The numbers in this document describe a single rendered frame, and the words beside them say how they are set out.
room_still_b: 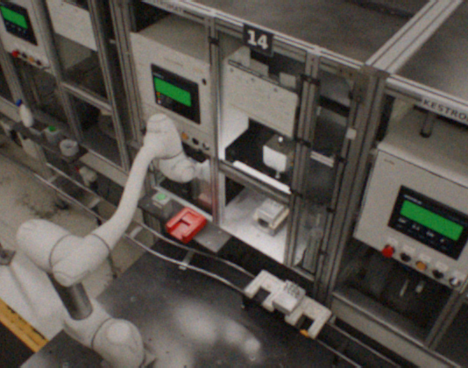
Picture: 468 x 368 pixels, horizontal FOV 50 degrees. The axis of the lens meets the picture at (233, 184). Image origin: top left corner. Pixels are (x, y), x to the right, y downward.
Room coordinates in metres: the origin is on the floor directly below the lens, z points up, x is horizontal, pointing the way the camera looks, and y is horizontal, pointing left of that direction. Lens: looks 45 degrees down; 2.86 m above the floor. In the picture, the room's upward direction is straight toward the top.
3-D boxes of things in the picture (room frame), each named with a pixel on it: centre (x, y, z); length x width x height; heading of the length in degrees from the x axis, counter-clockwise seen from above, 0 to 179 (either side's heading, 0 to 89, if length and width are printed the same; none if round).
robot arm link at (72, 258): (1.02, 0.53, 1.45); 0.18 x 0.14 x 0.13; 150
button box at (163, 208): (1.72, 0.35, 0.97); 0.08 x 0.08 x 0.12; 53
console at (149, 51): (1.85, 0.19, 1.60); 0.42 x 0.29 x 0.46; 53
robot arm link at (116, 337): (1.03, 0.48, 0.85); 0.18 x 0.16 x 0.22; 60
